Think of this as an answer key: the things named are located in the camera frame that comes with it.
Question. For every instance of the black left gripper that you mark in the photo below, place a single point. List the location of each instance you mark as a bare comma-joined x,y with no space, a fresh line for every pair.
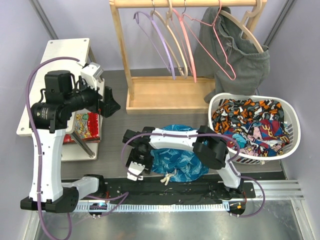
109,105

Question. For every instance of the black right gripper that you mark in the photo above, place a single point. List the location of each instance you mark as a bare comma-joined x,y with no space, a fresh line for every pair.
148,164

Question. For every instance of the blue patterned shorts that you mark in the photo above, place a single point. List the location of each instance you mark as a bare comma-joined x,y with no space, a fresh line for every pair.
177,165

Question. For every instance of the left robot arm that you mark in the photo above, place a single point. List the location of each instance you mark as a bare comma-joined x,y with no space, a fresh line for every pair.
48,119

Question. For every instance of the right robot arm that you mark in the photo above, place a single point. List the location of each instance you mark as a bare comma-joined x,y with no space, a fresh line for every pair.
209,147

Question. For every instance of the pink plastic hanger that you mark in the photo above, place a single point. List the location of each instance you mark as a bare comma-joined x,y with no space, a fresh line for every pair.
187,41

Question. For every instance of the beige wooden hanger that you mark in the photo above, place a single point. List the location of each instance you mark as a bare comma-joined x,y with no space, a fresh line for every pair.
172,58

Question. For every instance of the grey shorts on hanger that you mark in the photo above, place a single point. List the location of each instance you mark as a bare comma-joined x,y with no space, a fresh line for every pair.
250,66

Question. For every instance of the light wooden hanger with shorts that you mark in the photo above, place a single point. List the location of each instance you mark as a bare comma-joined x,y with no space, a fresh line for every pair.
248,21

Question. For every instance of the red colourful book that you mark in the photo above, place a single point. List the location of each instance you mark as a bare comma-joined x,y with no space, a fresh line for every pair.
87,127

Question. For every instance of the wooden clothes rack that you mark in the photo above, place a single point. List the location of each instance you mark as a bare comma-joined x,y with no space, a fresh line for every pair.
160,94

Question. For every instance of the white two-tier side table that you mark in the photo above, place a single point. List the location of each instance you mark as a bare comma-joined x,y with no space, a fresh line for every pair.
80,49

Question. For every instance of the colourful patterned clothes in basket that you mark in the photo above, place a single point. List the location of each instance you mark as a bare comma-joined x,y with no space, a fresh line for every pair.
258,126

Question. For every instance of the white laundry basket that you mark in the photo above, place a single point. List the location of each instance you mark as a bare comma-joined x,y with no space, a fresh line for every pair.
290,118

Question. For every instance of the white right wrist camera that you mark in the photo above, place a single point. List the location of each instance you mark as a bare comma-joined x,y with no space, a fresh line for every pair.
134,171

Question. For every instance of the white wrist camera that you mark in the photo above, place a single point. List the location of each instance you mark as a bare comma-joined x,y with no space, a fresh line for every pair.
92,74
134,171

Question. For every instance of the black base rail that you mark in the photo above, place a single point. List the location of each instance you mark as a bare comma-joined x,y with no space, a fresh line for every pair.
208,189

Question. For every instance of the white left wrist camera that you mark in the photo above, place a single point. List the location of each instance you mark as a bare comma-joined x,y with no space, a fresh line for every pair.
92,74

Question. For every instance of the white slotted cable duct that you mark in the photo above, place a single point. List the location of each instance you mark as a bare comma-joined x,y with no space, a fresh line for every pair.
90,206

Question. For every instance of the pink wire hanger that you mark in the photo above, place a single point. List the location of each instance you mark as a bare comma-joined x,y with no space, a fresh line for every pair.
213,26

